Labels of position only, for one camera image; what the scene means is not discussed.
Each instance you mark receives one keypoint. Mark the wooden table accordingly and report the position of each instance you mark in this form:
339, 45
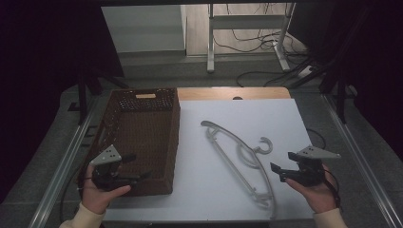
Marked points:
221, 93

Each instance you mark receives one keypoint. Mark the black metal stand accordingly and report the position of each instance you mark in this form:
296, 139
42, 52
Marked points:
340, 88
87, 88

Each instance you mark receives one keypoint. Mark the person's right hand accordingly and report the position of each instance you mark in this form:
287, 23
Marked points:
316, 196

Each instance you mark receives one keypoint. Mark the white paper sheet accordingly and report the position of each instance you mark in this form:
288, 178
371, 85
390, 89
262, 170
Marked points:
240, 120

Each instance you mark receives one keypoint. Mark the grey plastic clothes hanger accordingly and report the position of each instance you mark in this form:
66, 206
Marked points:
240, 152

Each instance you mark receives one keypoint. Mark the white panel board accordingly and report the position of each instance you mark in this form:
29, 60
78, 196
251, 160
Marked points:
144, 28

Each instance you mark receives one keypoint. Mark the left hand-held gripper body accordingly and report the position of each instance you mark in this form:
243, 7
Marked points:
106, 167

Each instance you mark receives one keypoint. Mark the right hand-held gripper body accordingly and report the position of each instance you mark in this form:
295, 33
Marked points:
312, 167

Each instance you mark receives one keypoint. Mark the brown woven basket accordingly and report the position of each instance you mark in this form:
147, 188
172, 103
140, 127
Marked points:
142, 139

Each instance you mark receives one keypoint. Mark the white power strip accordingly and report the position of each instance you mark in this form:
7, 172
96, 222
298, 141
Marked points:
304, 71

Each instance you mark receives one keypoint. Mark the white metal stand frame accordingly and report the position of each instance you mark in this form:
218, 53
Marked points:
247, 22

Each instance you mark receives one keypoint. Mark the aluminium floor rail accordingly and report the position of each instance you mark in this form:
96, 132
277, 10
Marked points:
63, 164
361, 158

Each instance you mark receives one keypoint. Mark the person's left hand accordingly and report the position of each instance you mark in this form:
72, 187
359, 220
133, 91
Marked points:
99, 194

